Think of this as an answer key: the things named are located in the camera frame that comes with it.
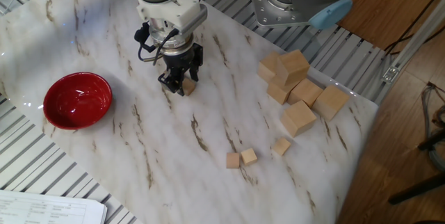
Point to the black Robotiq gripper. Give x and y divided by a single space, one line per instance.
179 60

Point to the small wooden cube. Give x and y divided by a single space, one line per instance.
249 156
189 87
281 146
233 160

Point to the large wooden cube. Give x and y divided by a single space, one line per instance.
267 64
278 93
298 118
330 101
293 65
306 90

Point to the white printed paper stack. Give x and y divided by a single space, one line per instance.
41 210

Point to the white marble pattern board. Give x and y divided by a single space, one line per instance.
139 147

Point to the red bowl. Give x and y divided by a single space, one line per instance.
78 102

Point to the black chair base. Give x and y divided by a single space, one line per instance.
417 189

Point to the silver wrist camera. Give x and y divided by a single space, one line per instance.
194 22

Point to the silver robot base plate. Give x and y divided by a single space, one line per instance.
274 13

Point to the aluminium frame profile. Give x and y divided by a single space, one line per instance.
413 48

